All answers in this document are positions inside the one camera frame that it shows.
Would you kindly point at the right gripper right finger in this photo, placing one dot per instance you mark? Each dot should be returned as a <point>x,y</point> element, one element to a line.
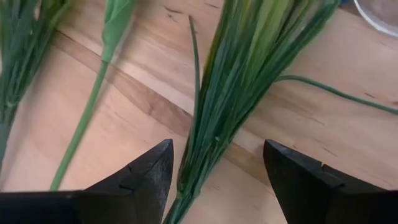
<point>311,193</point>

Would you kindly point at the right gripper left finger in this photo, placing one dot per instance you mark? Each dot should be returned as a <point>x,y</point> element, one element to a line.
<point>130,193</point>

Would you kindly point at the orange artificial tulip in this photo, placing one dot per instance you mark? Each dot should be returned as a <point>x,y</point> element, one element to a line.
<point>93,90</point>

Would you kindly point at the blue artificial flower bunch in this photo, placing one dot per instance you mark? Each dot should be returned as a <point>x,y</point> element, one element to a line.
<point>236,93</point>

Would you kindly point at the purple artificial flower bunch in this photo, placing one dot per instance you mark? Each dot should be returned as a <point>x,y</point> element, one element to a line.
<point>18,62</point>

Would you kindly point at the smooth clear glass vase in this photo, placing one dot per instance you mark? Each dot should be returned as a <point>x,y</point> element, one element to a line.
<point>382,12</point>

